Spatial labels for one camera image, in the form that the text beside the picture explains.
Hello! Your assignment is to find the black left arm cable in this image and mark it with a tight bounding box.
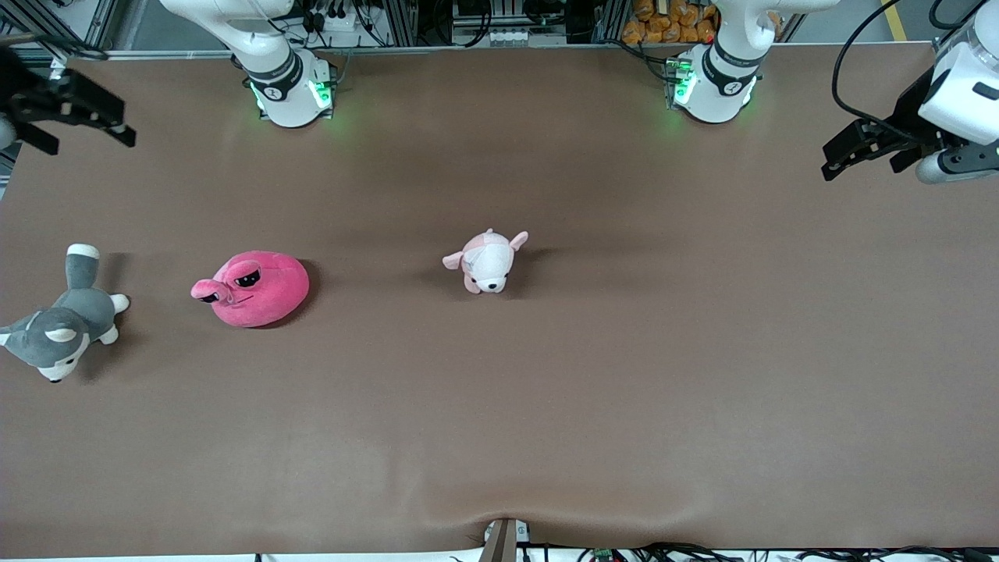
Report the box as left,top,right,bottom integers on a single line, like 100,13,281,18
830,0,972,148

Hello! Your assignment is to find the brown table mat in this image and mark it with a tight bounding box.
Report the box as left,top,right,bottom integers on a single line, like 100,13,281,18
0,43,999,559

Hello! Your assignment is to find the hot pink round plush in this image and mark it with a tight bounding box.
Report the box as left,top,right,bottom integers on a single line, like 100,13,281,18
190,251,311,329

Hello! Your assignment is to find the black cable bundle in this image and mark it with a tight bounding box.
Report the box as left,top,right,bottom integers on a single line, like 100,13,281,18
578,541,999,562

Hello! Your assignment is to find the orange bags heap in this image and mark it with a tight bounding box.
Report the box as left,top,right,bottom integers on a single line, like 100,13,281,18
622,0,719,45

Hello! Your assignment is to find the white power strip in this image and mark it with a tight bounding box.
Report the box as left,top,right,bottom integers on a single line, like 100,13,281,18
312,0,364,32

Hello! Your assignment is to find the grey husky plush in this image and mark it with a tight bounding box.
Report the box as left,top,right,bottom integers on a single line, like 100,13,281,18
0,244,130,383

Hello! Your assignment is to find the metal table edge bracket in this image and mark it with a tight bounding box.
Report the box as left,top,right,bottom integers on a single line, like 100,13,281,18
478,517,533,562

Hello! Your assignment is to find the silver table edge rail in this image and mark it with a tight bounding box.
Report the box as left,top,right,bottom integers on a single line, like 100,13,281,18
51,41,957,63

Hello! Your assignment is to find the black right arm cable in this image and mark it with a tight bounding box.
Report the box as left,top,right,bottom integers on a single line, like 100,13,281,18
0,31,110,62

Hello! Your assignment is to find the pale pink dog plush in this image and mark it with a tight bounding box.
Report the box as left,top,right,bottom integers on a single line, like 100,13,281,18
442,228,530,295

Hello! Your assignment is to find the aluminium frame post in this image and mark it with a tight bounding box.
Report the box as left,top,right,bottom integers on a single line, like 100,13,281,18
0,0,118,57

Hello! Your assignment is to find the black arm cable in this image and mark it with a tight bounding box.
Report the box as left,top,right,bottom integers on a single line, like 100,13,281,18
0,31,110,62
830,0,972,148

